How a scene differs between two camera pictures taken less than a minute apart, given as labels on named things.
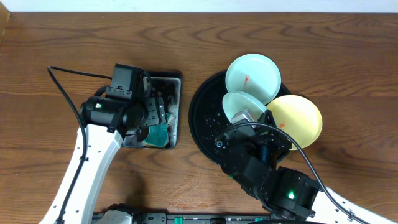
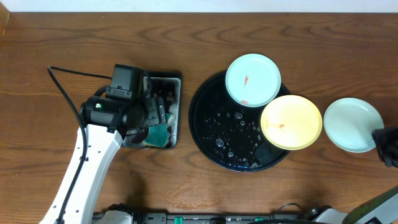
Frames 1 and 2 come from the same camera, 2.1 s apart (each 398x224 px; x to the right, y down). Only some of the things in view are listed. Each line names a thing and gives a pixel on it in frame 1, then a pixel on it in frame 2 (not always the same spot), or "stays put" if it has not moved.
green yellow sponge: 158,134 stays put
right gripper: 276,138 to 383,135
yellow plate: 298,117 stays put
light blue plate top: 255,74 stays put
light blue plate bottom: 234,104 to 349,123
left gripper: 158,111 stays put
